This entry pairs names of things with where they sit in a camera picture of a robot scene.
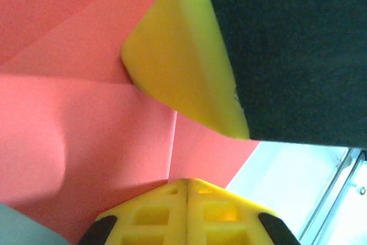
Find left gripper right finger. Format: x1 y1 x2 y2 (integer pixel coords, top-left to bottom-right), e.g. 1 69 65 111
186 178 299 245

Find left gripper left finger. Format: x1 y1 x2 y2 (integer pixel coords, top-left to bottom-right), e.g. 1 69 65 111
77 178 189 245

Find red paper sheet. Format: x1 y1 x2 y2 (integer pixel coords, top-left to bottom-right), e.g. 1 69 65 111
0 0 260 245

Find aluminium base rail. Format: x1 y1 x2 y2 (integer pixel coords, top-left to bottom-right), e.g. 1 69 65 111
298 147 367 245

